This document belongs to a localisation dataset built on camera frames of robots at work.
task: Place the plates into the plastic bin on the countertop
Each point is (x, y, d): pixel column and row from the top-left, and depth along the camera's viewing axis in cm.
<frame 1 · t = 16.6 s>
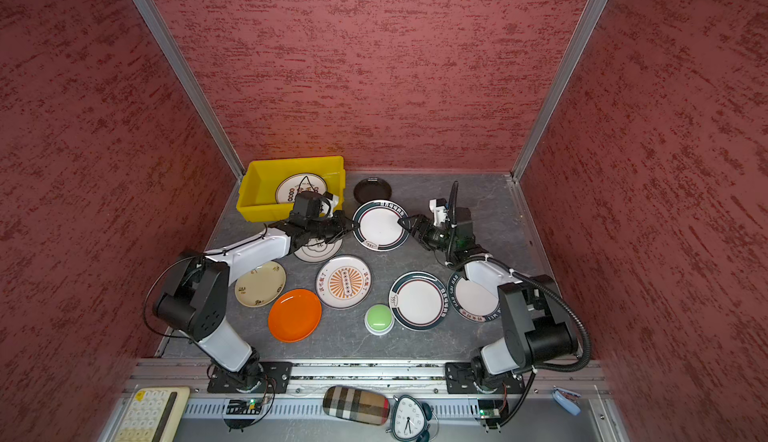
left hand: (359, 230, 89), fingers closed
right hand: (399, 231, 85), fingers open
yellow plastic bin: (257, 200, 113), on the table
white plate red characters: (291, 186, 116), point 2 cm above the table
small black dish: (371, 188, 116), point 2 cm above the table
white plate flower outline: (316, 250, 99), on the table
white plate green rim: (378, 228, 92), point 12 cm above the table
white plate orange sunburst: (343, 281, 93), on the table
white plate dark green rim: (418, 300, 89), on the table
cream beige plate: (267, 290, 89), point 2 cm above the table
orange plate: (294, 315, 85), on the table
green push button: (379, 319, 83), point 3 cm above the table

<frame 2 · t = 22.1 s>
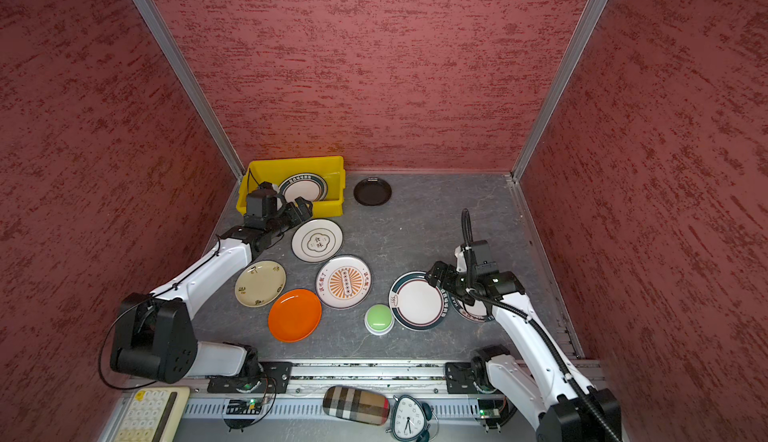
left hand: (301, 214, 88), fingers open
right hand: (434, 289, 80), fingers open
white plate green rim: (307, 185, 120), on the table
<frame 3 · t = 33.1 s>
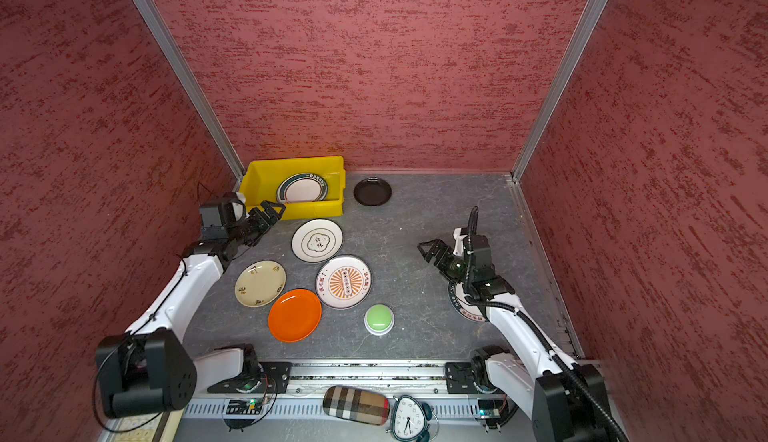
left hand: (278, 220, 84), fingers open
right hand: (421, 259, 83), fingers open
white plate dark green rim: (303, 187, 116), point 2 cm above the table
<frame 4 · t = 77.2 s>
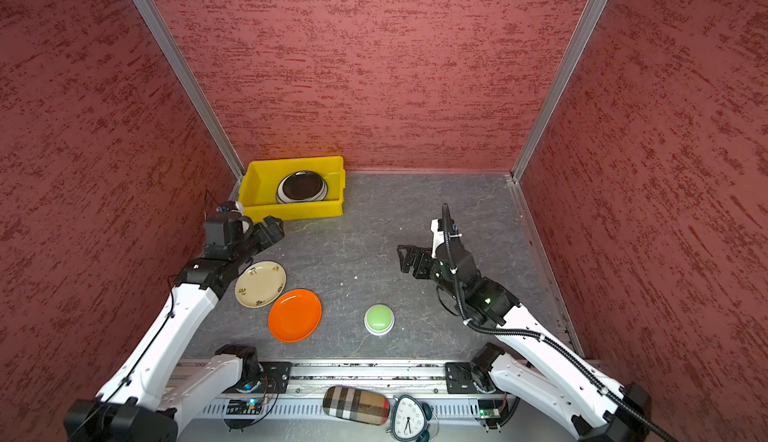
left hand: (270, 234, 79), fingers open
right hand: (408, 256, 74), fingers open
small black dish: (302, 185, 112), point 5 cm above the table
